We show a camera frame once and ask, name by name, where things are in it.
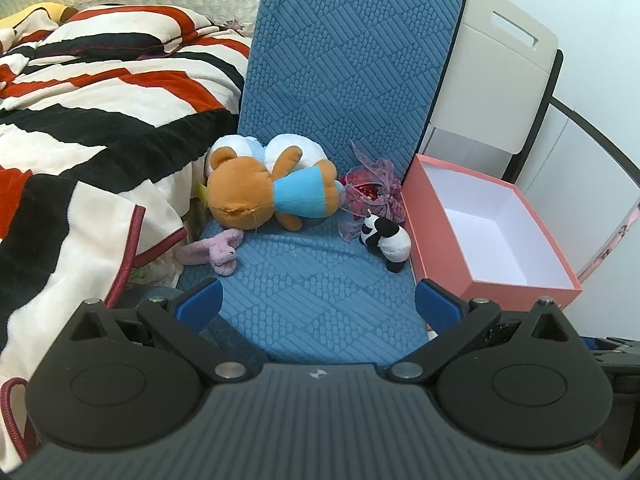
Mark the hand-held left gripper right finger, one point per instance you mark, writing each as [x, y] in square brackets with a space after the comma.
[436, 304]

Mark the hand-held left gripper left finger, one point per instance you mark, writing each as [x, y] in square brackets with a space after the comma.
[202, 301]

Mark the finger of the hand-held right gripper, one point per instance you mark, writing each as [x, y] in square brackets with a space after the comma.
[615, 347]

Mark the pink cardboard box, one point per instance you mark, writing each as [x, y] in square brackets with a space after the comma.
[435, 240]

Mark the red and purple ribbon flower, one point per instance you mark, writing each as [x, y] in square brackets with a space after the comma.
[372, 180]

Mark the white and light-blue plush toy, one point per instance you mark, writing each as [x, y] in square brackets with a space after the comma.
[280, 141]

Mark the small pink plush toy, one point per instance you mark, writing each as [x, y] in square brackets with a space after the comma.
[220, 251]

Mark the small panda plush toy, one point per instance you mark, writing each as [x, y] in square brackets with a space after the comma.
[395, 242]

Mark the pink patterned strip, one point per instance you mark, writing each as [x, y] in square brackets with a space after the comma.
[620, 232]

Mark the brown teddy bear blue shirt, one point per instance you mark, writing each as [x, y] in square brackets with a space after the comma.
[240, 190]

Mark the black curved rim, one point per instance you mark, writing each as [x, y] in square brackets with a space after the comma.
[600, 132]

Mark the red black white striped blanket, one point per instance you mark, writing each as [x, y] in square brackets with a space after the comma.
[100, 90]

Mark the beige folding chair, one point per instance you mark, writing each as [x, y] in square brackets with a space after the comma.
[500, 70]

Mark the yellow plush toy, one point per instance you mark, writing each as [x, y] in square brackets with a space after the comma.
[35, 12]

